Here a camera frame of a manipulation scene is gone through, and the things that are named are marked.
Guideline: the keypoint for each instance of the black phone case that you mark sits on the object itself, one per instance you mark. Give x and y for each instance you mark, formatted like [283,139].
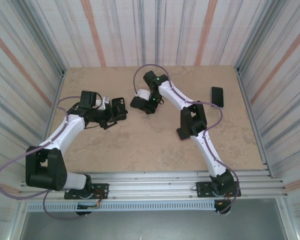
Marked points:
[120,108]

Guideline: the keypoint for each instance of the pink phone case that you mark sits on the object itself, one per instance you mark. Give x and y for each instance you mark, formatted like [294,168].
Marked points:
[178,133]

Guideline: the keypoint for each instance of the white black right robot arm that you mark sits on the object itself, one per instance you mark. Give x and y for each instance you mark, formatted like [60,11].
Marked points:
[192,122]

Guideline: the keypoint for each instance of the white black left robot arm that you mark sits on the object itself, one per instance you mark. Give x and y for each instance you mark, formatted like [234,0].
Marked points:
[72,130]

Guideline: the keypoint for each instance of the black connector block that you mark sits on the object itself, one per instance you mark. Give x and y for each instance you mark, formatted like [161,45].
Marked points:
[83,213]
[218,205]

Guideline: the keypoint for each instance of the grey metal sheet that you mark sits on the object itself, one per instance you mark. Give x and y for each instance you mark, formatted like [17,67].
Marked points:
[150,227]

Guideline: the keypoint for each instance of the aluminium side rail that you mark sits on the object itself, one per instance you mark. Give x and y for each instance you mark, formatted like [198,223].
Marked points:
[254,125]
[58,95]

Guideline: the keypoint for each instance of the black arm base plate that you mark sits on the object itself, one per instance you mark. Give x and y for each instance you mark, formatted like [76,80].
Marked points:
[202,190]
[101,191]

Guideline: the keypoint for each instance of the aluminium front rail frame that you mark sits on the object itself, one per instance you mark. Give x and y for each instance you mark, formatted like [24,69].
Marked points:
[150,185]

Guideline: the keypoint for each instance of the aluminium corner post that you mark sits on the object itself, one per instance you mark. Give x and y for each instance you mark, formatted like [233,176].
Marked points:
[43,35]
[256,34]

